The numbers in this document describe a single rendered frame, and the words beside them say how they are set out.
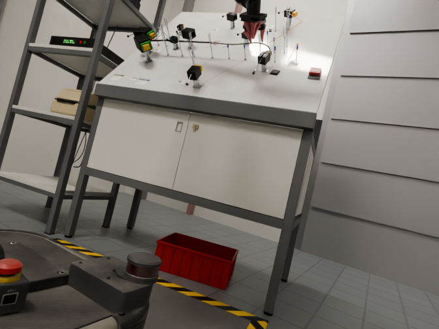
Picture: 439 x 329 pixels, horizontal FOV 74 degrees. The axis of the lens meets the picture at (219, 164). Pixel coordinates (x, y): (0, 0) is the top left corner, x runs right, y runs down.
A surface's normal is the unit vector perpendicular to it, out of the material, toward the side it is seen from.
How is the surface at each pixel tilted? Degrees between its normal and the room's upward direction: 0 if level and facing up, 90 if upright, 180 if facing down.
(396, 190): 90
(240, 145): 90
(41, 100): 90
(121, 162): 90
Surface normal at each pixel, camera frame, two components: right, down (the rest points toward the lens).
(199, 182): -0.33, -0.12
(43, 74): 0.85, 0.18
